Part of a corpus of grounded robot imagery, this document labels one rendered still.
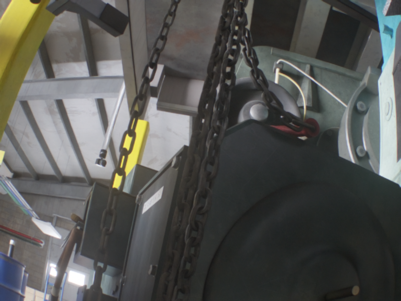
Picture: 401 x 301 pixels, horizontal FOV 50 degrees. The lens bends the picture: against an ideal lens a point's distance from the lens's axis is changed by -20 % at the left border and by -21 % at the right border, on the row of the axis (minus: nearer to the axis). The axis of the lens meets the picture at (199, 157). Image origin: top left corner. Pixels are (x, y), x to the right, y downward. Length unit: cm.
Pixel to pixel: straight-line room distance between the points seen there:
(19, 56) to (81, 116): 1097
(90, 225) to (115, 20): 36
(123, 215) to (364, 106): 100
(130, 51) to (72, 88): 779
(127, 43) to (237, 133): 149
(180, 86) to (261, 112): 136
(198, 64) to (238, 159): 214
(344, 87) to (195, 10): 85
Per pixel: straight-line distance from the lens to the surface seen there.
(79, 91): 983
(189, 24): 247
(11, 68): 90
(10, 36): 94
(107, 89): 973
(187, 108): 278
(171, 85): 288
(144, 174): 97
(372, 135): 151
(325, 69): 193
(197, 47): 263
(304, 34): 206
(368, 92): 166
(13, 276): 403
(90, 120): 1202
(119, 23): 55
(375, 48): 208
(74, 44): 933
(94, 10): 53
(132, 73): 230
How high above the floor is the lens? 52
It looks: 24 degrees up
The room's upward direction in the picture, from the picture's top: 12 degrees clockwise
